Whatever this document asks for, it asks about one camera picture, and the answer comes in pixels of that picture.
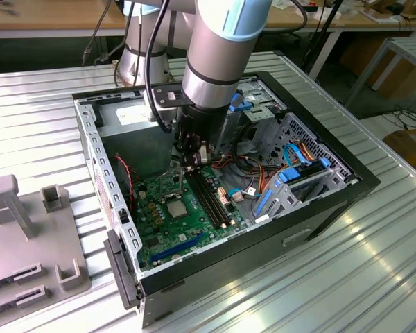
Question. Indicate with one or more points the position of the CPU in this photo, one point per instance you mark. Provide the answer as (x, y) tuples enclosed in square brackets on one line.
[(178, 209)]

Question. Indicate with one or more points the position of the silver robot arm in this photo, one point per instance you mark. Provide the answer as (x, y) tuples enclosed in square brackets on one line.
[(215, 52)]

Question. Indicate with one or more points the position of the CPU socket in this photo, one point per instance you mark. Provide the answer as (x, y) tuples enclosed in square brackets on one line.
[(178, 219)]

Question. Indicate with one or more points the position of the blue plastic drive latch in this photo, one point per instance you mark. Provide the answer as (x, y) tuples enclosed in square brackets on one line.
[(236, 102)]

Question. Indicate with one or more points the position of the silver optical drive cage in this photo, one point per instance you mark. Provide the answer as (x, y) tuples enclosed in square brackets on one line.
[(260, 116)]

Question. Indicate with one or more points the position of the grey power supply unit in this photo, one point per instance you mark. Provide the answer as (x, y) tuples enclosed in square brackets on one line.
[(135, 138)]

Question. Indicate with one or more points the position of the black RAM slot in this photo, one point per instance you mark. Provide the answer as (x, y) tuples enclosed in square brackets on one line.
[(211, 196), (207, 196), (202, 196), (215, 196)]

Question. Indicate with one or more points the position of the silver perforated disk bay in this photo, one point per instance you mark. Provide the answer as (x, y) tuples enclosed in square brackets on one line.
[(298, 128)]

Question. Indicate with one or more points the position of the blue disk carrier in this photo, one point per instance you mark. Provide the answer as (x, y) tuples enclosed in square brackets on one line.
[(289, 175)]

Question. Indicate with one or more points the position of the green motherboard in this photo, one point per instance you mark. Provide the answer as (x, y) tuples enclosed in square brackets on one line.
[(170, 239)]

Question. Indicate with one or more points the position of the blue expansion slot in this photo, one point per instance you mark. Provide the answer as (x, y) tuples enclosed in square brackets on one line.
[(177, 248)]

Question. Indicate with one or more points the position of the black open PC case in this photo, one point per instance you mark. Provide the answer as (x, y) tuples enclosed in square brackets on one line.
[(229, 263)]

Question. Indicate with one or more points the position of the black tripod stand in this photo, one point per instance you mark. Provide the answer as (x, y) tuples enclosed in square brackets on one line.
[(326, 32)]

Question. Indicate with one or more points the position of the white black flat box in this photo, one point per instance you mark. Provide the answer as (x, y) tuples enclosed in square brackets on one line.
[(324, 14)]

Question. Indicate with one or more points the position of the black card retention latch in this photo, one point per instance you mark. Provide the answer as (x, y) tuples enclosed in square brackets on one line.
[(121, 274)]

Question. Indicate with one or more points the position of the long wooden desk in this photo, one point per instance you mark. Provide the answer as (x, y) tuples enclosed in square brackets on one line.
[(27, 17)]

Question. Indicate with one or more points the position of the grey parts rack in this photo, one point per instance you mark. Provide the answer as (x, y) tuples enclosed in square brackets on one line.
[(38, 249)]

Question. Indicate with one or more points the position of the large silver wrist camera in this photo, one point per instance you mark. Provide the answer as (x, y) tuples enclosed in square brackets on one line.
[(170, 113)]

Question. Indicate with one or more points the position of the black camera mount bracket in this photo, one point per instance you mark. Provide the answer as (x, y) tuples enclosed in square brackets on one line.
[(166, 95)]

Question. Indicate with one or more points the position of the brown square base plate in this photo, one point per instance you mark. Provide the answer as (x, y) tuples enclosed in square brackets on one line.
[(125, 83)]

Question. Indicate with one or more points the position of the blue plastic bay rail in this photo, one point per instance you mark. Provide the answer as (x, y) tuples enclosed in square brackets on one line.
[(263, 204)]

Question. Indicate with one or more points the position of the grey metal frame table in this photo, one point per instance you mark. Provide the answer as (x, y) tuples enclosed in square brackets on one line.
[(412, 46)]

